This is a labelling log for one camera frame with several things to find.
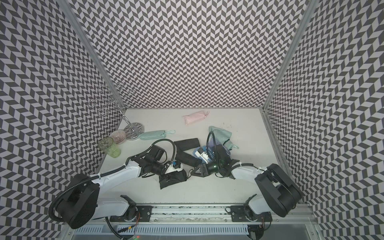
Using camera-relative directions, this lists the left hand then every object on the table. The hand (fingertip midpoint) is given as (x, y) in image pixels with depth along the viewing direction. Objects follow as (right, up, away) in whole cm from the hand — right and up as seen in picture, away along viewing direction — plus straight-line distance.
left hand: (177, 176), depth 80 cm
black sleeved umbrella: (+6, +7, +8) cm, 12 cm away
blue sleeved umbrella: (+15, +15, -3) cm, 22 cm away
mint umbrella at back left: (-20, +21, +16) cm, 33 cm away
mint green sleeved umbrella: (+28, +21, +21) cm, 41 cm away
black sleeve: (+1, +14, +15) cm, 21 cm away
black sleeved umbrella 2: (-1, +2, -8) cm, 8 cm away
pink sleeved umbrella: (+9, +33, +29) cm, 45 cm away
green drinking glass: (-47, +15, +15) cm, 52 cm away
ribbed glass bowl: (-43, +20, +19) cm, 51 cm away
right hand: (+9, +1, -3) cm, 10 cm away
